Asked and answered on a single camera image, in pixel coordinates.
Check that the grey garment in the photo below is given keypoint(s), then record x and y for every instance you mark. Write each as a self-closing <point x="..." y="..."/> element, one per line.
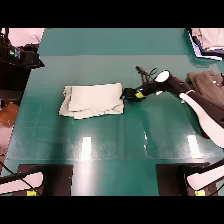
<point x="210" y="37"/>

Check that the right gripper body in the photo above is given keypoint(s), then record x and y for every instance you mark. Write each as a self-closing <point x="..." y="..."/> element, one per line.
<point x="133" y="94"/>

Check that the cream garment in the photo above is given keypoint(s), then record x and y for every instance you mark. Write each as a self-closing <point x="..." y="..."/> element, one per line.
<point x="93" y="100"/>

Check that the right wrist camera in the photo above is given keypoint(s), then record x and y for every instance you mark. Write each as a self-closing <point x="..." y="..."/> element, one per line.
<point x="144" y="74"/>

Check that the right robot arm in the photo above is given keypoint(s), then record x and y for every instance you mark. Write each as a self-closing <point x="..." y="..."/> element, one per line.
<point x="174" y="85"/>

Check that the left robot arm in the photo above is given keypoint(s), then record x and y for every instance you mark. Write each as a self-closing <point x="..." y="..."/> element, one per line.
<point x="20" y="183"/>

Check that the brown garment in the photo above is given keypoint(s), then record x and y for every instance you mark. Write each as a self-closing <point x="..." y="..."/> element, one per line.
<point x="207" y="84"/>

